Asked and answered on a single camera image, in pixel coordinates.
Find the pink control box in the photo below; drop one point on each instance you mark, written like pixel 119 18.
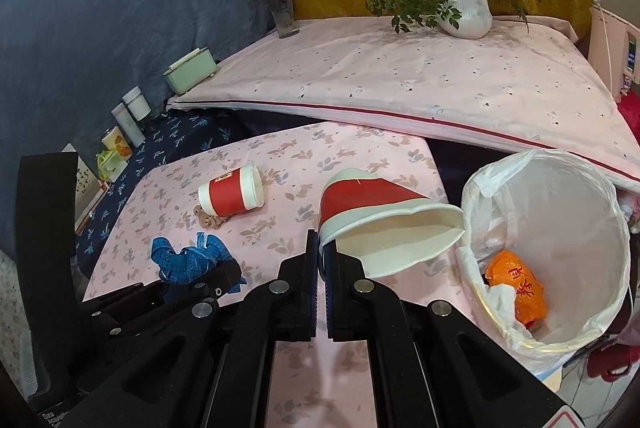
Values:
pixel 614 51

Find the yellow printed cup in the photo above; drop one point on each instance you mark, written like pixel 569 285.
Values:
pixel 114 140

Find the white cylindrical jar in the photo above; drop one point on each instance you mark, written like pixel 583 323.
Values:
pixel 137 104

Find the white lined trash bin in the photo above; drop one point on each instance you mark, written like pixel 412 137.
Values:
pixel 561 217

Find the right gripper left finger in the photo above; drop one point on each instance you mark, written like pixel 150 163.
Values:
pixel 209 369

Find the brown cookie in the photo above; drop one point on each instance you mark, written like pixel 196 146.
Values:
pixel 207 221

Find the blue grey blanket backdrop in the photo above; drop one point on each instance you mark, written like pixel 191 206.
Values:
pixel 65 65

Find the tall white tube bottle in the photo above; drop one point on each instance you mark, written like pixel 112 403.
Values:
pixel 128 125

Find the green yellow small box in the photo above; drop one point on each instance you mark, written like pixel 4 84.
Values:
pixel 110 165

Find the pale pink dotted bedspread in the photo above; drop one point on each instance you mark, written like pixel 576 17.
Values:
pixel 523 85

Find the upright-lying red paper cup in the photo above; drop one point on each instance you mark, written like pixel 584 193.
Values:
pixel 232 193

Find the red cloth item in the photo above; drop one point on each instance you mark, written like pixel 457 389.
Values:
pixel 629 108

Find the mint green tissue box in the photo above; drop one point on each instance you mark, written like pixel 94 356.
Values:
pixel 190 70

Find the white tissue cloth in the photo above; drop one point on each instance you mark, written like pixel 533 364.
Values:
pixel 501 304

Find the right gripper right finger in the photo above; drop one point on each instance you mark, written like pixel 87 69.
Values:
pixel 430 365

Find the crushed red paper cup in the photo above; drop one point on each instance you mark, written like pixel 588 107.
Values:
pixel 388 227

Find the blue measuring tape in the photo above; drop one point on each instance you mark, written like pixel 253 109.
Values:
pixel 180 269

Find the white standing card box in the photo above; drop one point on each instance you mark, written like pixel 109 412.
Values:
pixel 89 191

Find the pink floral tablecloth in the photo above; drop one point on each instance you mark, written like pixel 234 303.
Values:
pixel 295 166

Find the navy floral cloth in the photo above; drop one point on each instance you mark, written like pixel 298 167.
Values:
pixel 176 135

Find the orange plastic bag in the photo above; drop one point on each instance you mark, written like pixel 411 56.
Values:
pixel 529 304

